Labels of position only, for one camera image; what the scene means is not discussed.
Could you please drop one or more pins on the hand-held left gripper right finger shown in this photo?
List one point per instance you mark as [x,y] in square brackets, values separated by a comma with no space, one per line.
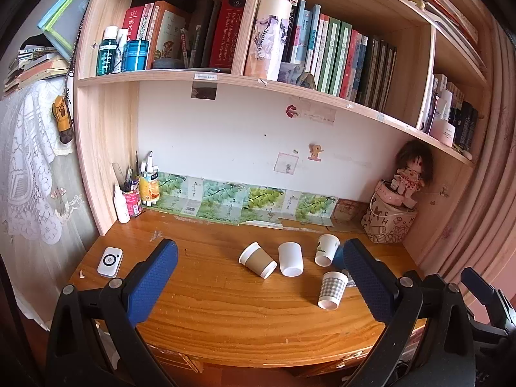
[367,284]

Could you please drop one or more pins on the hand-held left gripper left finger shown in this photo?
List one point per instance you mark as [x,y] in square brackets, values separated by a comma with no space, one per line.
[155,280]

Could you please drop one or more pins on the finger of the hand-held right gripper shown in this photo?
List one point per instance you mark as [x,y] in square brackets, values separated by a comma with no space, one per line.
[479,284]

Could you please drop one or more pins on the checkered paper cup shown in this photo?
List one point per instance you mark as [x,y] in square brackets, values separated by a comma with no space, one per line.
[332,290]

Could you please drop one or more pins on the white cup with green print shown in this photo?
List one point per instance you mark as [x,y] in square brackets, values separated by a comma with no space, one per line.
[325,250]

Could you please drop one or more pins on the plain white cup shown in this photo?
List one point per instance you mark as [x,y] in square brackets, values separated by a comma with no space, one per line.
[291,258]

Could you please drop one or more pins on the brown paper cup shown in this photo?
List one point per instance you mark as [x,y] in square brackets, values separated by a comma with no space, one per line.
[258,261]

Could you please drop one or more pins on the blue plastic item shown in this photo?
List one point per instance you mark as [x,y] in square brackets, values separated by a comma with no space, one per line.
[338,256]

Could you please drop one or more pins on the small white electronic device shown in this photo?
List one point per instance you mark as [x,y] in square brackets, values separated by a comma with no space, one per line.
[109,262]

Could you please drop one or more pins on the letter print storage box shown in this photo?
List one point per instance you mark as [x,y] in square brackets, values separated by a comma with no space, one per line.
[387,221]

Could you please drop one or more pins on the beige printed box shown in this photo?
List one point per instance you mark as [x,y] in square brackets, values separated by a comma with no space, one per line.
[350,213]

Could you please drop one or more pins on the pink pen holder can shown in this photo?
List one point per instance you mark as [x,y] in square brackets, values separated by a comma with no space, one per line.
[132,203]

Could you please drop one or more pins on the white spray bottle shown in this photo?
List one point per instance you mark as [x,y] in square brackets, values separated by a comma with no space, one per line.
[121,206]

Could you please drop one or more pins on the grape print box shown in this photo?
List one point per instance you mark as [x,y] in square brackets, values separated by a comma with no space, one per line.
[263,205]
[310,209]
[221,201]
[177,193]

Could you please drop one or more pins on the yellow pen holder box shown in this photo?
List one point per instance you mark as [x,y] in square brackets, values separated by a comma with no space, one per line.
[150,189]

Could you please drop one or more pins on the pink round box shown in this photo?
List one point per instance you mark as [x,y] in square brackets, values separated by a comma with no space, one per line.
[387,194]

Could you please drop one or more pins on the pink curtain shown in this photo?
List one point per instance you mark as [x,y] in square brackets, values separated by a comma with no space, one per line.
[483,177]

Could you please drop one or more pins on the clear plastic ruler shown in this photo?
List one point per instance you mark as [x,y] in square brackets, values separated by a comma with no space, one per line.
[117,174]

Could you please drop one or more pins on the brown haired rag doll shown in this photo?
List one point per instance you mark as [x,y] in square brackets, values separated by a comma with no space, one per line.
[412,169]

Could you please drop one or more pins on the orange cartoon sticker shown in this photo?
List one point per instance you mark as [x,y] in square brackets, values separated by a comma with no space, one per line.
[315,152]

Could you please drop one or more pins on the square note sticker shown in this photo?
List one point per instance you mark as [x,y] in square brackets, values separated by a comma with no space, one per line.
[287,164]

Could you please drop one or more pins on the wooden bookshelf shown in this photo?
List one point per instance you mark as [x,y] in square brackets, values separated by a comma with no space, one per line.
[109,137]

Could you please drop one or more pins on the white cosmetic jar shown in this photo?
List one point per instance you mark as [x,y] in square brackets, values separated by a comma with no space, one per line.
[442,131]

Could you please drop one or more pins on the row of dark boxes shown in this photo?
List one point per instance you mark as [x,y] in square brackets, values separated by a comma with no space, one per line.
[465,125]

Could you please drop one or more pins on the white lace cloth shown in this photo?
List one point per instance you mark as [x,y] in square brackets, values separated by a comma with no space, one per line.
[30,161]

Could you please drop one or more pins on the row of white boxes and bottles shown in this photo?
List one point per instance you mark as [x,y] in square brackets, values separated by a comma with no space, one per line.
[437,103]

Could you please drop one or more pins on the red mushroom sticker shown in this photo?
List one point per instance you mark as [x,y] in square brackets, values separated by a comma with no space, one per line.
[291,110]

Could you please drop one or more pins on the dark photo sticker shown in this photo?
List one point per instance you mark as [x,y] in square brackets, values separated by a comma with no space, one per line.
[203,90]

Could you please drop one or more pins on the dark grey pouch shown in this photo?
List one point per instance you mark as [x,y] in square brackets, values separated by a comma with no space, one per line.
[167,63]

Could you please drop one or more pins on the row of green and dark books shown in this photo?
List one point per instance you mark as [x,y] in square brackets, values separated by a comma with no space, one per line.
[342,60]

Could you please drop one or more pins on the blue jar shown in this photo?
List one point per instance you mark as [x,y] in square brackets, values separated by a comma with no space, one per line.
[136,55]

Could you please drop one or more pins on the teal bottle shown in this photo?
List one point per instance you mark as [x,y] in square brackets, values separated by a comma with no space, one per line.
[106,54]

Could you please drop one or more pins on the stack of books and papers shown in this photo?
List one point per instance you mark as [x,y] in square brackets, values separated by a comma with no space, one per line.
[34,68]

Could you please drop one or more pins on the row of red and dark books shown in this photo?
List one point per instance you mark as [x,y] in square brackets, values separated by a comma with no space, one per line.
[225,32]

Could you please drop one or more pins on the white floral cylinder tube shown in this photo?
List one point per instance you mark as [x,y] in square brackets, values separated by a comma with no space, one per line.
[269,38]

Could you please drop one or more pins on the pile of books with red covers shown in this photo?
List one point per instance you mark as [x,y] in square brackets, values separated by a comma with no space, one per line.
[443,6]

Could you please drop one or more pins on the green framed board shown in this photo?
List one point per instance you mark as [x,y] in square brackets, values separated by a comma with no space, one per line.
[66,10]

